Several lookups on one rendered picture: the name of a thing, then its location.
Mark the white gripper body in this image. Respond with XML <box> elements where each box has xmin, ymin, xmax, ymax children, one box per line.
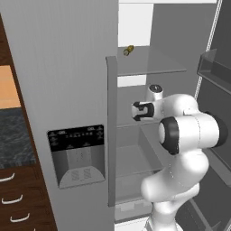
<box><xmin>131</xmin><ymin>101</ymin><xmax>150</xmax><ymax>122</ymax></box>

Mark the clear fridge crisper drawer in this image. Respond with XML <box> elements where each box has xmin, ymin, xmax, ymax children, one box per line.
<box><xmin>115</xmin><ymin>125</ymin><xmax>166</xmax><ymax>179</ymax></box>

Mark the clear fridge door bin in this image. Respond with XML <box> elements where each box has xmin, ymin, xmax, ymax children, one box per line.
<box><xmin>196</xmin><ymin>49</ymin><xmax>231</xmax><ymax>95</ymax></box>

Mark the grey fridge cabinet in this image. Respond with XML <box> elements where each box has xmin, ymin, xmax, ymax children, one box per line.
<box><xmin>114</xmin><ymin>0</ymin><xmax>218</xmax><ymax>231</ymax></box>

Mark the grey fridge door with dispenser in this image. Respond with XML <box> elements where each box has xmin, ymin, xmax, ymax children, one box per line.
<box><xmin>0</xmin><ymin>0</ymin><xmax>120</xmax><ymax>231</ymax></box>

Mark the white fridge bottom drawer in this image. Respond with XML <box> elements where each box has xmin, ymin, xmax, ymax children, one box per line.
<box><xmin>114</xmin><ymin>199</ymin><xmax>153</xmax><ymax>224</ymax></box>

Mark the open grey fridge door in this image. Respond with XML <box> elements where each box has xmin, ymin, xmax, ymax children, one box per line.
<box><xmin>192</xmin><ymin>0</ymin><xmax>231</xmax><ymax>231</ymax></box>

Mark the small yellow brown food item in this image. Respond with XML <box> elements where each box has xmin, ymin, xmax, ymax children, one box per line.
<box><xmin>123</xmin><ymin>44</ymin><xmax>135</xmax><ymax>57</ymax></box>

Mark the brown wooden drawer front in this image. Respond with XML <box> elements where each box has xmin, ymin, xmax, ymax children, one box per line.
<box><xmin>0</xmin><ymin>187</ymin><xmax>49</xmax><ymax>213</ymax></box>
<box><xmin>0</xmin><ymin>165</ymin><xmax>42</xmax><ymax>193</ymax></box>
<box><xmin>0</xmin><ymin>207</ymin><xmax>57</xmax><ymax>231</ymax></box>

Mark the brown wooden upper cupboard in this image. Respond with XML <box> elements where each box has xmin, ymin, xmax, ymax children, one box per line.
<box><xmin>0</xmin><ymin>14</ymin><xmax>14</xmax><ymax>67</ymax></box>

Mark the grey vertical fridge door handle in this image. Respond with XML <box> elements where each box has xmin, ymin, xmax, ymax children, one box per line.
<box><xmin>105</xmin><ymin>55</ymin><xmax>118</xmax><ymax>208</ymax></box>

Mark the white curved drawer handle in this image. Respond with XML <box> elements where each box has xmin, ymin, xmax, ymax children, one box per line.
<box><xmin>9</xmin><ymin>212</ymin><xmax>32</xmax><ymax>224</ymax></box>
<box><xmin>0</xmin><ymin>172</ymin><xmax>16</xmax><ymax>183</ymax></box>
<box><xmin>1</xmin><ymin>194</ymin><xmax>24</xmax><ymax>206</ymax></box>

